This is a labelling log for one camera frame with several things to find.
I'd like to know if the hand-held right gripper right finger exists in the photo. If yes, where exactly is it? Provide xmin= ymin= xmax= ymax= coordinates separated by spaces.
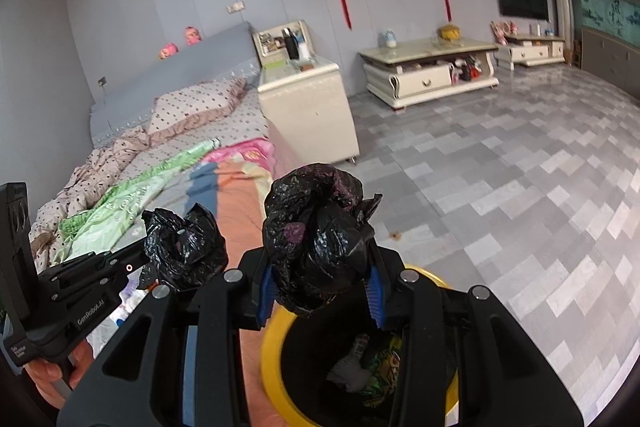
xmin=365 ymin=247 xmax=583 ymax=427

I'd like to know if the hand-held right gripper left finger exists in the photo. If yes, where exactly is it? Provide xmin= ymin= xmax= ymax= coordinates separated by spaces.
xmin=56 ymin=249 xmax=278 ymax=427

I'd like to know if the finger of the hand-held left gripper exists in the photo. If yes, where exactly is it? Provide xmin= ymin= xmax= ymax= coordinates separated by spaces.
xmin=36 ymin=259 xmax=153 ymax=304
xmin=60 ymin=243 xmax=151 ymax=267

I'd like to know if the green snack bag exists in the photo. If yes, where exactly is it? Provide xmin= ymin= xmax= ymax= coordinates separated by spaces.
xmin=360 ymin=337 xmax=407 ymax=408

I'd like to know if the yellow trash bin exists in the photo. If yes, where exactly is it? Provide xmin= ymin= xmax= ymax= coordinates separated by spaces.
xmin=260 ymin=264 xmax=460 ymax=427

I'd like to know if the purple tinted black plastic bag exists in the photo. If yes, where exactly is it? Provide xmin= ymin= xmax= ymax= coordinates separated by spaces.
xmin=262 ymin=163 xmax=383 ymax=319

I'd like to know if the person's left hand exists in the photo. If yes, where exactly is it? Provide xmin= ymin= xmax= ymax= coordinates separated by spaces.
xmin=22 ymin=339 xmax=97 ymax=410

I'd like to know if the green patterned quilt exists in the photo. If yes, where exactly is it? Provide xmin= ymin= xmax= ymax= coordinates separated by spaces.
xmin=59 ymin=138 xmax=221 ymax=258

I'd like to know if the pink polka dot quilt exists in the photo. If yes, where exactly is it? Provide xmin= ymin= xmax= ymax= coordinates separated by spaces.
xmin=29 ymin=125 xmax=151 ymax=268

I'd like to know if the grey flower printed blanket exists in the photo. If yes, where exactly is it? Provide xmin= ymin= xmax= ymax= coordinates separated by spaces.
xmin=85 ymin=162 xmax=283 ymax=427

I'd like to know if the pink floral quilt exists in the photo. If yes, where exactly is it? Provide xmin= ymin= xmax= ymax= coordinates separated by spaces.
xmin=202 ymin=138 xmax=277 ymax=180

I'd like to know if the polka dot pillow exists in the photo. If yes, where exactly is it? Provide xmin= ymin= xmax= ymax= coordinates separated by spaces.
xmin=148 ymin=77 xmax=248 ymax=145

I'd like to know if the polka dot bed sheet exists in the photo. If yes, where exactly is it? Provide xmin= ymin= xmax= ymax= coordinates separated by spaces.
xmin=115 ymin=99 xmax=271 ymax=168

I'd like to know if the cream bedside cabinet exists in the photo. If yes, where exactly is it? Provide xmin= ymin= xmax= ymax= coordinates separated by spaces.
xmin=252 ymin=20 xmax=360 ymax=165

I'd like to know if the grey bed headboard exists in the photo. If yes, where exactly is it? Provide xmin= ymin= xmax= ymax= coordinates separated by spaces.
xmin=90 ymin=22 xmax=261 ymax=148

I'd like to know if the cream television cabinet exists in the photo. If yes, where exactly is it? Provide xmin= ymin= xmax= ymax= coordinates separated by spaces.
xmin=359 ymin=38 xmax=500 ymax=110

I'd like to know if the small cream cabinet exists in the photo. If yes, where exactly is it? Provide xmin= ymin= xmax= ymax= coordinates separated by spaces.
xmin=495 ymin=33 xmax=567 ymax=70

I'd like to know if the grey sideboard cabinet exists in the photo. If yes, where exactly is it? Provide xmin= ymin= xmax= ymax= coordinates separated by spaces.
xmin=581 ymin=26 xmax=640 ymax=100

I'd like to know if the white standing air conditioner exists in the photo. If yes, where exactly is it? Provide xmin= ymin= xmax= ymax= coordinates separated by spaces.
xmin=551 ymin=0 xmax=575 ymax=66

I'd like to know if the green framed picture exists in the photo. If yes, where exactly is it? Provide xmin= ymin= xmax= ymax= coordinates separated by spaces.
xmin=577 ymin=0 xmax=640 ymax=38

